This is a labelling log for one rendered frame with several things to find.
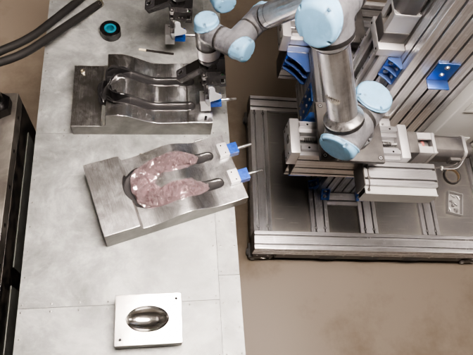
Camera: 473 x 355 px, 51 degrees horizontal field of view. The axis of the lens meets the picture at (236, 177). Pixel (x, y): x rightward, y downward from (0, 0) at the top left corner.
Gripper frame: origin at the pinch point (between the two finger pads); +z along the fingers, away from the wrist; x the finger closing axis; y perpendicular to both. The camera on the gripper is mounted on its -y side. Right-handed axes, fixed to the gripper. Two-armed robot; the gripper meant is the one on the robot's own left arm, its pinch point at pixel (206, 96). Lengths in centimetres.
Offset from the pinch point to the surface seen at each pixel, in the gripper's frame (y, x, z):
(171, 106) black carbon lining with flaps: -13.1, 0.9, 4.5
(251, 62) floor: 27, 101, 86
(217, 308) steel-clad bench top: -2, -69, 24
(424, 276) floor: 105, -32, 116
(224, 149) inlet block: 5.1, -16.8, 9.4
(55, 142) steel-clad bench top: -55, -9, 8
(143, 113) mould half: -22.5, -4.0, 1.8
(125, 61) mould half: -28.3, 15.3, -4.9
